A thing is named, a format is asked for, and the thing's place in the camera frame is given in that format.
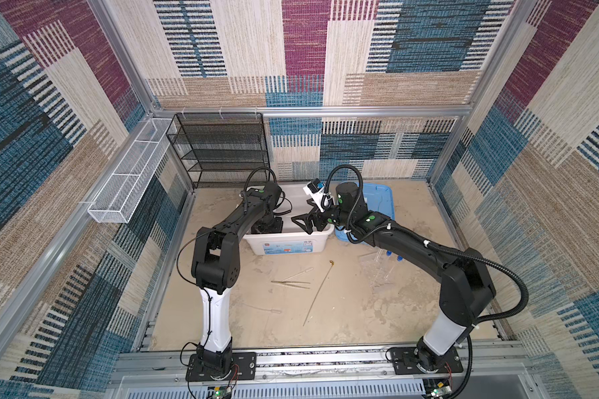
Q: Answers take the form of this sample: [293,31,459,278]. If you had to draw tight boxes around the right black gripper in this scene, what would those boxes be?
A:
[291,197,352,235]

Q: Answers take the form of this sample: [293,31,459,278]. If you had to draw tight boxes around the white plastic bin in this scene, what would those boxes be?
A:
[242,183,334,255]

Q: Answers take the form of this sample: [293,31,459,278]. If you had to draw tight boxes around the metal tweezers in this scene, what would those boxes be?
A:
[271,280,310,289]

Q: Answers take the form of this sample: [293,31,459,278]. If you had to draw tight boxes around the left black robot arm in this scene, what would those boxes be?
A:
[189,166,284,378]

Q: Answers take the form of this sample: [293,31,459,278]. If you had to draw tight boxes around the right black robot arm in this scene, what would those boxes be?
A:
[292,179,529,373]

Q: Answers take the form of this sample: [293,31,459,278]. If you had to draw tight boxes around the blue plastic lid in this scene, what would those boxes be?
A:
[334,181,395,243]

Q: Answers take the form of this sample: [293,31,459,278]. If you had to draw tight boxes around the clear test tube rack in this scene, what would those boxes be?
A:
[358,249,402,289]

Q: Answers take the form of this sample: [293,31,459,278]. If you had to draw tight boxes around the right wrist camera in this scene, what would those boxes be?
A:
[303,178,334,212]

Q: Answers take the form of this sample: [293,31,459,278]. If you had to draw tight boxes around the black wire shelf rack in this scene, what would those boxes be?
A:
[166,112,271,189]

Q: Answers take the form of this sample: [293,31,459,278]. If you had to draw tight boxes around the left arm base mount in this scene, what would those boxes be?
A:
[186,352,257,382]

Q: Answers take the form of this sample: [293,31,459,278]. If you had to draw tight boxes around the white wire wall basket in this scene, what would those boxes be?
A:
[88,118,171,224]

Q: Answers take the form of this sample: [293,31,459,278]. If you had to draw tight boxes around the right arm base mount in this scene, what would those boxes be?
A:
[385,346,464,375]

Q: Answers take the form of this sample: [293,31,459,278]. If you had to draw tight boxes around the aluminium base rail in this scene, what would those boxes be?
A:
[105,339,548,398]

